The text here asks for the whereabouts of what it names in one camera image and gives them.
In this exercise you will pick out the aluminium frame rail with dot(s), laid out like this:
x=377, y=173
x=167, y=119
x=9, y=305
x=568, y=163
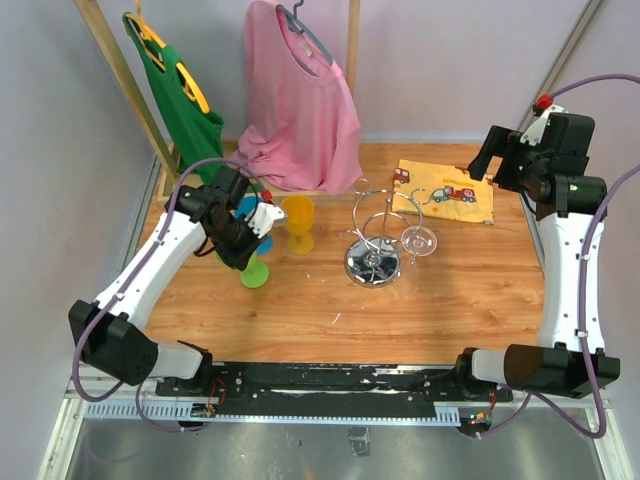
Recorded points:
x=184, y=413

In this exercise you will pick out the wooden clothes rack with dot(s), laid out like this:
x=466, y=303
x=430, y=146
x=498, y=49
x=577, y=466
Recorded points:
x=167, y=155

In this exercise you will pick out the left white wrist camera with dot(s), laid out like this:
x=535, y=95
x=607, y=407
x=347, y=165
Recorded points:
x=264, y=217

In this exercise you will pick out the grey clothes hanger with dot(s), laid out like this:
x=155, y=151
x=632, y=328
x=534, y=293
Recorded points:
x=301, y=45

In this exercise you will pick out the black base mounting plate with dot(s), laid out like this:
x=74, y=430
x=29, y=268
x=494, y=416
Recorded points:
x=328, y=390

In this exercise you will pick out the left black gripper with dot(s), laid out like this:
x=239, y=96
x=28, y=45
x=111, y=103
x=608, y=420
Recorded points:
x=238, y=258

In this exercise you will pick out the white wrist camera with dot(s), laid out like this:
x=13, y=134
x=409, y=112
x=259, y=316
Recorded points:
x=264, y=217
x=542, y=108

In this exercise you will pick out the orange plastic wine glass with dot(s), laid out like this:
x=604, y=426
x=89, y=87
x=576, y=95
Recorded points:
x=300, y=217

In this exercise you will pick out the yellow clothes hanger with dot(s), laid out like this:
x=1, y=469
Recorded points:
x=189, y=86

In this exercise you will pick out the green vest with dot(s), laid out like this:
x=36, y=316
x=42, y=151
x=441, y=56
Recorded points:
x=197, y=136

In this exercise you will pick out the green plastic wine glass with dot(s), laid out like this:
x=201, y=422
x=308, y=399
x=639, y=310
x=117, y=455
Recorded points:
x=255, y=274

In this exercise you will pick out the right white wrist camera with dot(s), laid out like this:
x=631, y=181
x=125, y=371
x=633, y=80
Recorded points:
x=542, y=108

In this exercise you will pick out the pink t-shirt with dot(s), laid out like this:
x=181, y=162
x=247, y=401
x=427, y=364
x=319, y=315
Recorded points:
x=302, y=134

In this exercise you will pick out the yellow printed folded cloth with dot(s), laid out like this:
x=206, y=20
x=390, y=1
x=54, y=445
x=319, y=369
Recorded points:
x=442, y=191

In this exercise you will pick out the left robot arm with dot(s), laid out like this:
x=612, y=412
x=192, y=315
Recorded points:
x=108, y=332

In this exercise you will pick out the chrome wine glass rack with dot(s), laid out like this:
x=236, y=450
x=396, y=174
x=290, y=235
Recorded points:
x=374, y=259

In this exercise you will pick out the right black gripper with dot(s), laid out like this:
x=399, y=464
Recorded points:
x=501, y=141

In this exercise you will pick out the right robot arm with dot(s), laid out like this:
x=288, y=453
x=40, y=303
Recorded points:
x=568, y=359

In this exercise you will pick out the blue plastic wine glass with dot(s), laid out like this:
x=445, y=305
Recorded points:
x=265, y=242

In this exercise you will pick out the clear wine glass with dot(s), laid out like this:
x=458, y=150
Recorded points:
x=418, y=241

